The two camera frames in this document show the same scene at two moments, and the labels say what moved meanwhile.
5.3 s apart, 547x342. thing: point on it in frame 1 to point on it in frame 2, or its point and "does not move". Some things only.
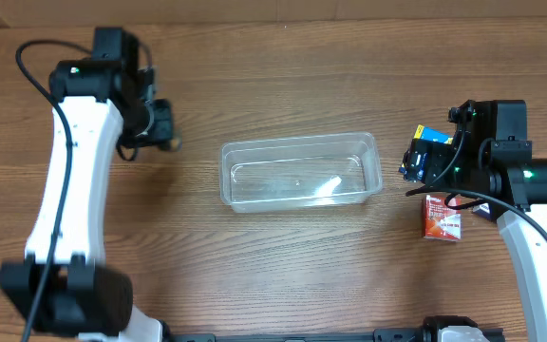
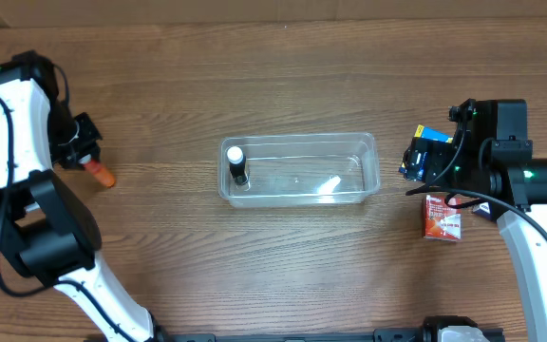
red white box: x=443 y=222 does not move
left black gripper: x=160 y=123 to x=85 y=140
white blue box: x=484 y=210 does not move
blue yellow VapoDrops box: x=413 y=164 does not move
